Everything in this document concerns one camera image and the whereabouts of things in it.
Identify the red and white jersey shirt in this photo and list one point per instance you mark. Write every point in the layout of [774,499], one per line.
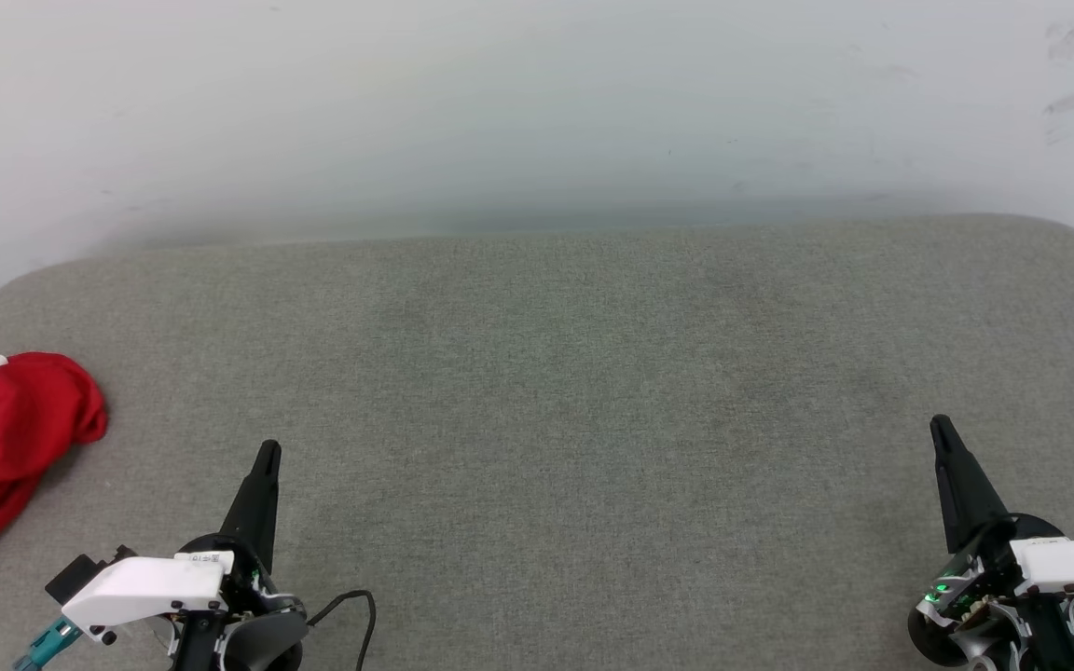
[6,438]

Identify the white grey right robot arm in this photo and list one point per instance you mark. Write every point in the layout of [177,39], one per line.
[933,643]

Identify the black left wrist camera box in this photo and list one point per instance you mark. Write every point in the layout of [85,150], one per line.
[75,578]

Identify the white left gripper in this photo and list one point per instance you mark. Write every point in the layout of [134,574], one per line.
[145,587]

